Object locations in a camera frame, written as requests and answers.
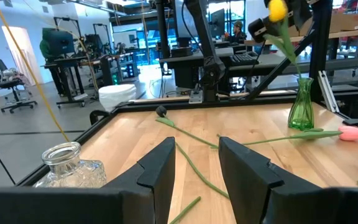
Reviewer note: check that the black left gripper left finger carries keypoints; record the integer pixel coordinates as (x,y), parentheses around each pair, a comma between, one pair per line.
(73,205)

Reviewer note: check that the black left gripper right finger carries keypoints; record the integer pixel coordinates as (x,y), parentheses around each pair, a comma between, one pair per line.
(291,202)

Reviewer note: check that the pink artificial tulip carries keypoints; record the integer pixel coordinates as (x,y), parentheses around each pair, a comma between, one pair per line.
(351,133)

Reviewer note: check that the black artificial tulip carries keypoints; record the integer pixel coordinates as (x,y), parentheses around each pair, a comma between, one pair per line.
(197,171)
(161,111)

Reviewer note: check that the green stem piece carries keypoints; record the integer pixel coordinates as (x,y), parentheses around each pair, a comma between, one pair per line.
(185,211)

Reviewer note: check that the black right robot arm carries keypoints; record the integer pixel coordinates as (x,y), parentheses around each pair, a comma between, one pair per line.
(210,68)

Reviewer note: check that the clear cut glass vase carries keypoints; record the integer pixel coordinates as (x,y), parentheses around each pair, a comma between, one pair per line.
(70,168)

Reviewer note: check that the green glass vase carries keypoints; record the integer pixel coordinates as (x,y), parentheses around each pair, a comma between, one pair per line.
(301,112)

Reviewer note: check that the cardboard box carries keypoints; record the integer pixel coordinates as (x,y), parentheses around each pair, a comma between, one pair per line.
(343,21)

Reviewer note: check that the person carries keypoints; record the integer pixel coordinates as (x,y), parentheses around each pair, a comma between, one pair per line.
(237,32)

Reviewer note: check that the black keyboard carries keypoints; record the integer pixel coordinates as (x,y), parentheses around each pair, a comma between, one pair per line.
(242,59)

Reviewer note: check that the black computer monitor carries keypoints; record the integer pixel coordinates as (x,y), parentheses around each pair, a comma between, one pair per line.
(217,23)

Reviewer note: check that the silver aluminium profile bar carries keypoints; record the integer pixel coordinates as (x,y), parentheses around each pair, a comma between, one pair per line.
(328,91)

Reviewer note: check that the black corner clamp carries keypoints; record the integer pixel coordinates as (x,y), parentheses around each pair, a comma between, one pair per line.
(96,116)

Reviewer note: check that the grey desk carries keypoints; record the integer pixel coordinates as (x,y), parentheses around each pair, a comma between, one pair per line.
(185,59)

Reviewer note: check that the black office chair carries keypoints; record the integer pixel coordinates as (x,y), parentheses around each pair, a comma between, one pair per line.
(0,63)
(9,84)

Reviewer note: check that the black desk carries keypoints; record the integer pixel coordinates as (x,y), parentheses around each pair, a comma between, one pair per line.
(73,62)

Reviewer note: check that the dark computer monitor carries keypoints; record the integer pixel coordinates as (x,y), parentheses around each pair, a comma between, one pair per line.
(57,42)

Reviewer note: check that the black frame post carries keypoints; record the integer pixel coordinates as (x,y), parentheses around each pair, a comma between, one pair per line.
(320,46)

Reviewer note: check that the black diagonal frame brace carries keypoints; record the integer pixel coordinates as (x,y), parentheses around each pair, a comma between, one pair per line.
(275,71)

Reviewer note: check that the black table frame rim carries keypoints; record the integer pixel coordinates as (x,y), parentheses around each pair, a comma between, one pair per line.
(259,102)

